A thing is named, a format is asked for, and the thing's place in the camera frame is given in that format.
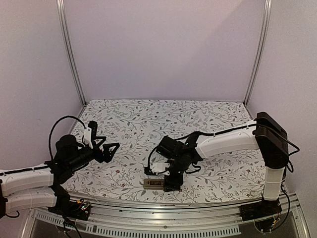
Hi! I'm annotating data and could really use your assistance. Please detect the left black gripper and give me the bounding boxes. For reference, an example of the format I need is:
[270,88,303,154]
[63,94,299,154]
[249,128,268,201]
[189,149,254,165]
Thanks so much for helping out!
[67,136,119,172]

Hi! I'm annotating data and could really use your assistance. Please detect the white remote control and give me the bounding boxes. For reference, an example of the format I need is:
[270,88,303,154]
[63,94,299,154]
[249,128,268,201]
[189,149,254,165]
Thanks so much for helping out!
[143,178,164,190]

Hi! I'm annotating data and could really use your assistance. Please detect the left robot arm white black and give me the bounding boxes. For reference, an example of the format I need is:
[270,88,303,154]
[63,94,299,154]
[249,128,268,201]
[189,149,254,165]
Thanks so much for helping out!
[0,134,120,221]

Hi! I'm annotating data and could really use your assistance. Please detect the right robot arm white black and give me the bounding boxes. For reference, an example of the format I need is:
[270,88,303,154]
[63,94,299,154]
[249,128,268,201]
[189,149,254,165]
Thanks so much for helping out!
[149,112,289,216]

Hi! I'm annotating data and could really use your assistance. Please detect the floral patterned table mat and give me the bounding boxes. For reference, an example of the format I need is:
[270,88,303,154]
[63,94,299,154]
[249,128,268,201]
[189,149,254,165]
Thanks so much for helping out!
[48,99,279,205]

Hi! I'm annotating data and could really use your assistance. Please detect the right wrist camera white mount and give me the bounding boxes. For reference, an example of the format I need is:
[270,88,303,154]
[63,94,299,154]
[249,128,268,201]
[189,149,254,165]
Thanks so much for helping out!
[144,163,170,176]

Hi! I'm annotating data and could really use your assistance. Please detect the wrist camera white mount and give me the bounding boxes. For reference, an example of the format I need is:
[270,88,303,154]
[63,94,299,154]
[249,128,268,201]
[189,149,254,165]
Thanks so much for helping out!
[144,163,170,176]
[83,121,98,149]

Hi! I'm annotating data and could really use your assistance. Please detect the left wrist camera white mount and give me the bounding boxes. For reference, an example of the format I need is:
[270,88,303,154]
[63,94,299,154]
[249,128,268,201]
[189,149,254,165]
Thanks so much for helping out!
[83,121,98,149]

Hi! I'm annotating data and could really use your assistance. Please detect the right camera black cable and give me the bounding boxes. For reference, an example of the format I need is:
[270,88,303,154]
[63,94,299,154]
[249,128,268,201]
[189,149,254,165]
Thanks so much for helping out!
[147,146,161,169]

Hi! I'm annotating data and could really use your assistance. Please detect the camera black cable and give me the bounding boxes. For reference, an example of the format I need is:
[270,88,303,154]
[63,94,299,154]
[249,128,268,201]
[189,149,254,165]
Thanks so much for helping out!
[147,146,161,169]
[49,116,87,162]

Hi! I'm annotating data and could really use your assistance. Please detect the front aluminium rail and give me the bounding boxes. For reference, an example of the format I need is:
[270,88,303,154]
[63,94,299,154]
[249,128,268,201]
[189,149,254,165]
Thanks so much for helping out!
[21,193,311,238]

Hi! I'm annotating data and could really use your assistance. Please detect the left camera black cable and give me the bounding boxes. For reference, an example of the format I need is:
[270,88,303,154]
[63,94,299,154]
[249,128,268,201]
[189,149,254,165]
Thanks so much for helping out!
[49,116,87,162]

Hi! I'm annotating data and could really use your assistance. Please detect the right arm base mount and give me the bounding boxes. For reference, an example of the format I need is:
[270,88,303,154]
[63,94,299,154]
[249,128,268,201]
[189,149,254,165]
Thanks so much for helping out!
[239,199,282,221]

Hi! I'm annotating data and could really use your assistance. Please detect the left aluminium frame post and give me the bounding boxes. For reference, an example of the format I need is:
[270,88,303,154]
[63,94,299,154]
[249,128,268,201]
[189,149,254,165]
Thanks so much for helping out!
[56,0,87,107]

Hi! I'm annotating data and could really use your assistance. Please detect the aluminium frame post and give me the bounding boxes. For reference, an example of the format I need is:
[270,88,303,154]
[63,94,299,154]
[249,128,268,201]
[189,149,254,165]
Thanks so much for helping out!
[243,0,272,108]
[56,0,87,107]

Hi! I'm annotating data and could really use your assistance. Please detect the right aluminium frame post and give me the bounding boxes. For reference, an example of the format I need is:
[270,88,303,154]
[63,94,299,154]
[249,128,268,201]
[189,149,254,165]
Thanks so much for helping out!
[243,0,272,108]

